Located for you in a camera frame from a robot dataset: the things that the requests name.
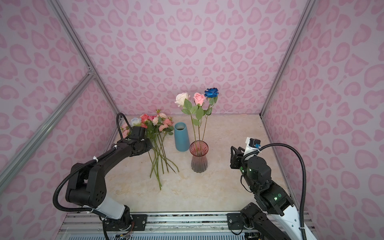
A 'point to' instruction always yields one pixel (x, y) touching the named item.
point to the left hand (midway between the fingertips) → (150, 144)
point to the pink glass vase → (199, 160)
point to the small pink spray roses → (125, 130)
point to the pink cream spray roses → (155, 129)
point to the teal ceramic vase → (181, 136)
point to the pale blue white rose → (135, 122)
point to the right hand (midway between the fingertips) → (233, 147)
